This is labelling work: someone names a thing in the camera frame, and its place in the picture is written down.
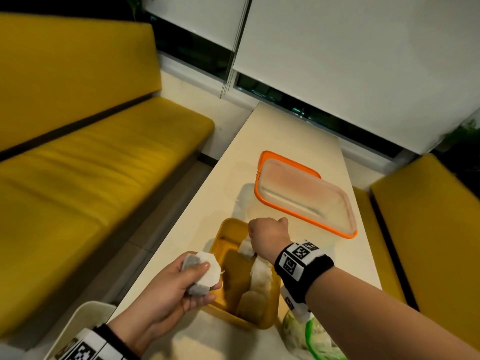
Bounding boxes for group of white tea bags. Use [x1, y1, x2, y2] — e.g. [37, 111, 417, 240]
[235, 254, 274, 323]

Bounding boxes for blind pull cord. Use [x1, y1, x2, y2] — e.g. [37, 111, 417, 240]
[219, 0, 253, 99]

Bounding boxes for clear plastic bag green zip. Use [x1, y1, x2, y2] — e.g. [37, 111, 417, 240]
[281, 309, 348, 360]

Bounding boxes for white roller blind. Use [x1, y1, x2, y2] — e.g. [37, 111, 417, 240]
[144, 0, 252, 52]
[231, 0, 480, 155]

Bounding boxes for orange container lid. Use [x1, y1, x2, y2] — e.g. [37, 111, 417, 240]
[258, 150, 323, 181]

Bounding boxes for translucent yellow tray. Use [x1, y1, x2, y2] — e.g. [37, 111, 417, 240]
[202, 217, 282, 331]

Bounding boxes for black left wrist marker band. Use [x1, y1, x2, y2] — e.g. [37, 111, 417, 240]
[56, 324, 140, 360]

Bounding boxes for dark window pane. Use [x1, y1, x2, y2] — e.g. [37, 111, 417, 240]
[234, 72, 404, 159]
[148, 12, 235, 82]

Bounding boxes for person's right hand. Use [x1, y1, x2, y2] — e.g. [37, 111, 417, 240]
[248, 217, 293, 265]

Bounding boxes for person's right forearm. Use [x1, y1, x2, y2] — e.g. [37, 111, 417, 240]
[304, 265, 480, 360]

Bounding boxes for clear container orange rim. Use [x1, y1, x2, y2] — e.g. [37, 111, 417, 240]
[239, 157, 358, 248]

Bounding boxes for green artificial plants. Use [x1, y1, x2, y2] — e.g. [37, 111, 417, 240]
[123, 0, 155, 18]
[434, 119, 480, 199]

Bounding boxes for black wrist marker band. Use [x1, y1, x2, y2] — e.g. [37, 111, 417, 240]
[56, 324, 140, 360]
[273, 239, 335, 304]

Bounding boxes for person's left hand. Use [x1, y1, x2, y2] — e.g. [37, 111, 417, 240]
[106, 251, 223, 357]

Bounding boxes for white bin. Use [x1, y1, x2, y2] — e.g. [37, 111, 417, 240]
[44, 300, 118, 360]

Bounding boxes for black right wrist marker band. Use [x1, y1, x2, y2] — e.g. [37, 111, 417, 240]
[273, 239, 335, 304]

